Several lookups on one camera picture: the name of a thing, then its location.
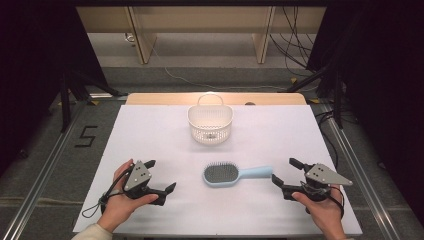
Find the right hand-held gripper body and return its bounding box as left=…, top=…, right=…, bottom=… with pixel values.
left=281, top=162, right=354, bottom=203

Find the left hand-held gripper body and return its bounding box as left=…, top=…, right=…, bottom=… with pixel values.
left=122, top=160, right=167, bottom=206

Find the light blue hairbrush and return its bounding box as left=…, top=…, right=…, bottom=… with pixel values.
left=202, top=161, right=274, bottom=188

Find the white plastic basket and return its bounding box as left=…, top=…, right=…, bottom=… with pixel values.
left=187, top=93, right=234, bottom=146

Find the person's left hand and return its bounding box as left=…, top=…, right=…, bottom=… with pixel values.
left=97, top=158, right=160, bottom=233

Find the person's right hand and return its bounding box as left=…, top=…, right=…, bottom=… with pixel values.
left=291, top=184, right=346, bottom=238

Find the white table sheet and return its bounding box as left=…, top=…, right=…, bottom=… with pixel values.
left=72, top=104, right=364, bottom=237

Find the black tripod stand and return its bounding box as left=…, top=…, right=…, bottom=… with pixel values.
left=286, top=66, right=344, bottom=129
left=59, top=71, right=128, bottom=134

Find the black curtain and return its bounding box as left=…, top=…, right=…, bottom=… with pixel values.
left=0, top=0, right=108, bottom=176
left=306, top=0, right=424, bottom=216

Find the beige wooden desk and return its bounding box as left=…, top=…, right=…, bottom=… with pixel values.
left=76, top=6, right=327, bottom=65

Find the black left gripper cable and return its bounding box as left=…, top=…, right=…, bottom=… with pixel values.
left=81, top=165, right=134, bottom=219

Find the metal floor rail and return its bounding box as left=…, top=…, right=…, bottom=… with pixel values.
left=319, top=103, right=401, bottom=240
left=0, top=99, right=88, bottom=240

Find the white floor cable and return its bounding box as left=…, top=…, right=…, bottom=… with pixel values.
left=151, top=46, right=288, bottom=92

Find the bundle of black cables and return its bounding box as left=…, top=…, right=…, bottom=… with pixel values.
left=269, top=6, right=321, bottom=78

